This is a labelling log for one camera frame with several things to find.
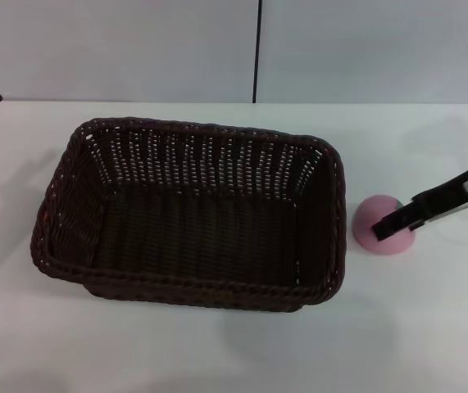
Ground pink peach toy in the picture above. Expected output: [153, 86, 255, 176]
[352, 195, 417, 257]

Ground black vertical wall strip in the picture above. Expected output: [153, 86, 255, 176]
[252, 0, 264, 104]

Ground dark brown woven basket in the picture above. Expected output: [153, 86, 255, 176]
[30, 116, 348, 314]

